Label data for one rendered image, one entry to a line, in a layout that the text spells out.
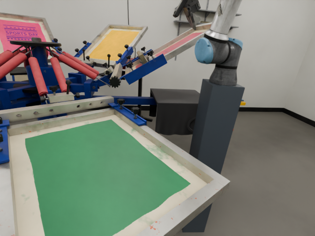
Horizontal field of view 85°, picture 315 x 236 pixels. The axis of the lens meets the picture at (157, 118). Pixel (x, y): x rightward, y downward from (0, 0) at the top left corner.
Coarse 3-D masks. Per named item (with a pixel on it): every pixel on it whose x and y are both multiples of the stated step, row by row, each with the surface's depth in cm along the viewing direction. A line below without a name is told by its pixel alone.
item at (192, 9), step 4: (188, 0) 105; (192, 0) 105; (196, 0) 104; (188, 4) 106; (192, 4) 105; (196, 4) 106; (184, 8) 109; (188, 8) 106; (192, 8) 106; (196, 8) 107; (184, 12) 112; (188, 12) 106; (192, 12) 107
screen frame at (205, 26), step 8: (200, 24) 156; (208, 24) 134; (184, 32) 164; (192, 32) 163; (176, 40) 164; (192, 40) 114; (160, 48) 165; (176, 48) 116; (184, 48) 116; (144, 56) 165; (168, 56) 116; (136, 64) 167; (128, 72) 131
